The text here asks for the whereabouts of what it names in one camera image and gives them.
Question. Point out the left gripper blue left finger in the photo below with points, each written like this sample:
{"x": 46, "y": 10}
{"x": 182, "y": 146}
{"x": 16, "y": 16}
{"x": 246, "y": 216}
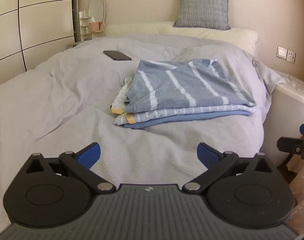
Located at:
{"x": 78, "y": 166}

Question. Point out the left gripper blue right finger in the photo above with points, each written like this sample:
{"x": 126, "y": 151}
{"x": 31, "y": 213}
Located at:
{"x": 219, "y": 165}

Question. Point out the grey white striped t-shirt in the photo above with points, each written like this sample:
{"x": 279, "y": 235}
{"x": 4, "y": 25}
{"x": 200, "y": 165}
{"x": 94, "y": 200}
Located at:
{"x": 196, "y": 83}

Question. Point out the folded light striped clothes stack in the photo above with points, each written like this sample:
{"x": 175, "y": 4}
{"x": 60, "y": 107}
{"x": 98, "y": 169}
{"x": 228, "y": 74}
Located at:
{"x": 146, "y": 119}

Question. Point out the white bed duvet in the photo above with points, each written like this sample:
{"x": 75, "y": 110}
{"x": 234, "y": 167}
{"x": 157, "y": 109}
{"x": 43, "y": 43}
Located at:
{"x": 64, "y": 105}

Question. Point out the black smartphone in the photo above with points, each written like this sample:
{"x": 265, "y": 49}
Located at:
{"x": 116, "y": 55}

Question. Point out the cream bed headboard cushion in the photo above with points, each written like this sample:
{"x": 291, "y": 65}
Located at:
{"x": 243, "y": 38}

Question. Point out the pink box on shelf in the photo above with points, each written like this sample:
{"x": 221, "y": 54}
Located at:
{"x": 94, "y": 27}

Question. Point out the oval vanity mirror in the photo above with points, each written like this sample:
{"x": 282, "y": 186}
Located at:
{"x": 96, "y": 11}

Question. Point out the cream panelled wardrobe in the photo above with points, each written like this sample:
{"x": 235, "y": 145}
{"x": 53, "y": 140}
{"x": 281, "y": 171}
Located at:
{"x": 31, "y": 31}

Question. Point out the grey knitted pillow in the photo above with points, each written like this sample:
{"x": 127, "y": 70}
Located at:
{"x": 211, "y": 14}

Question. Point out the white wall socket panel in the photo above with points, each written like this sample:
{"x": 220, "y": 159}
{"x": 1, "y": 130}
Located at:
{"x": 285, "y": 54}

